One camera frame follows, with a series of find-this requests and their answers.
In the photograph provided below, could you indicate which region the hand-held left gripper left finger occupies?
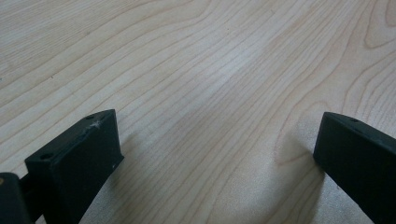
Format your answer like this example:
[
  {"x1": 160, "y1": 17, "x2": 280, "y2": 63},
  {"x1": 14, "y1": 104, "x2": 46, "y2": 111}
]
[{"x1": 24, "y1": 108, "x2": 125, "y2": 224}]

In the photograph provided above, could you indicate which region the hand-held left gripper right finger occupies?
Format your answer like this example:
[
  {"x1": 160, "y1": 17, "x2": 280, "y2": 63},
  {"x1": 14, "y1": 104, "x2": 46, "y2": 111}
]
[{"x1": 312, "y1": 111, "x2": 396, "y2": 224}]

